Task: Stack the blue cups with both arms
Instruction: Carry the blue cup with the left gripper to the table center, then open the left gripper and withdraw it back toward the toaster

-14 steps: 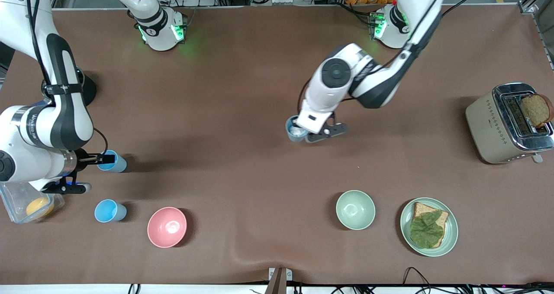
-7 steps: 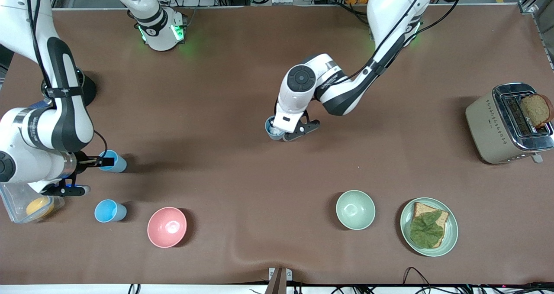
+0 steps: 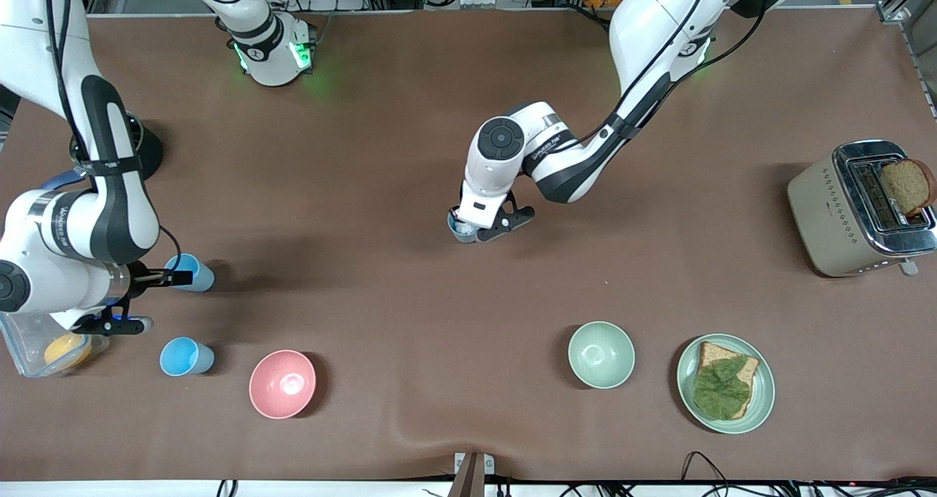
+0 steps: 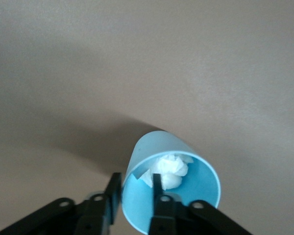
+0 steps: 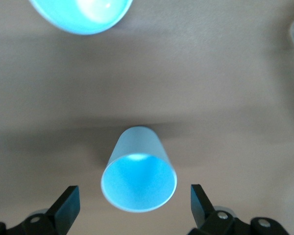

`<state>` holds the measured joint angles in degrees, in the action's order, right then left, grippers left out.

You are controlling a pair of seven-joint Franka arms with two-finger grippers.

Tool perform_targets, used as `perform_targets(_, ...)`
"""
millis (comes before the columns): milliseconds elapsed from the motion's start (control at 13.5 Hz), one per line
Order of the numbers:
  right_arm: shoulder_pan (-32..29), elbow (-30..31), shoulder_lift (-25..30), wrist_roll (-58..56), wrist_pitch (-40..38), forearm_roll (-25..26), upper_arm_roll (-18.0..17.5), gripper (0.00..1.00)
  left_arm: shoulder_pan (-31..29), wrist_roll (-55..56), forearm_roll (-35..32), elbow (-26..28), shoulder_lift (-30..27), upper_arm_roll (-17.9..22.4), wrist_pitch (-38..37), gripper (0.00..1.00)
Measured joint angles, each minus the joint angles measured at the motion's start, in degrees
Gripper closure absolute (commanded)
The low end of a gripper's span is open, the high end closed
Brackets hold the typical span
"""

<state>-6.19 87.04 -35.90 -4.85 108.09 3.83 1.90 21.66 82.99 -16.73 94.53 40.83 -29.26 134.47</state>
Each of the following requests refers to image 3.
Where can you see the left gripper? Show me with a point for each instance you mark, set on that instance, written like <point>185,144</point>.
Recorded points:
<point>453,211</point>

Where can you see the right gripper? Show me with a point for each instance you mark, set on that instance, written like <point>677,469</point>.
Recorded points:
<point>140,277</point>

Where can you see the plain blue plastic cup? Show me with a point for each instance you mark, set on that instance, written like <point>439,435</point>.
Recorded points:
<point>203,276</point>
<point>183,358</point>

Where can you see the blue cup with white filling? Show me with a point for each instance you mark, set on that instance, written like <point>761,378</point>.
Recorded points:
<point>460,233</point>

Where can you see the left white Franka arm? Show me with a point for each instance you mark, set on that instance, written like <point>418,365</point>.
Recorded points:
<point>659,28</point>

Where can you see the right white Franka arm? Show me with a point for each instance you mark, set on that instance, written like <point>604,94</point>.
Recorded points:
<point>66,219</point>

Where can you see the orange round fruit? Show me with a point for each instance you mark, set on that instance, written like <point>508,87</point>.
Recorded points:
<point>66,349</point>

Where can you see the pink bowl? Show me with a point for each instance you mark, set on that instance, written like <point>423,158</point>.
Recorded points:
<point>282,383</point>

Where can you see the pale green bowl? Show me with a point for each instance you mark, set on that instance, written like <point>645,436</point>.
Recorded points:
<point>602,354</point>

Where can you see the clear plastic storage container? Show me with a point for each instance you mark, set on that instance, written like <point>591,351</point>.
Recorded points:
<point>22,350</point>

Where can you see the white power strip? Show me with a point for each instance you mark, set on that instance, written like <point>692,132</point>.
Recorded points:
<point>479,0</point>

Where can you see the brown bread slice under lettuce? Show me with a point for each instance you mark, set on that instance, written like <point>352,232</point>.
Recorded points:
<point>714,354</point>

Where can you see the green lettuce leaf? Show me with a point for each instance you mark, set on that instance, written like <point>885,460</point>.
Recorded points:
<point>721,391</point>

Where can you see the pale green round plate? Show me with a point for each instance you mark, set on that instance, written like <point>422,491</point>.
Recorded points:
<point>765,387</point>

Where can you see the beige and chrome toaster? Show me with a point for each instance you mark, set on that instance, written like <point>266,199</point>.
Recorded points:
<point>820,211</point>

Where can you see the brown bread slice in toaster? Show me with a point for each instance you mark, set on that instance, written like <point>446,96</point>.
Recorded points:
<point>908,186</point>

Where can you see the metal table edge bracket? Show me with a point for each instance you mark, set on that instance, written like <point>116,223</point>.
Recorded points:
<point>472,471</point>

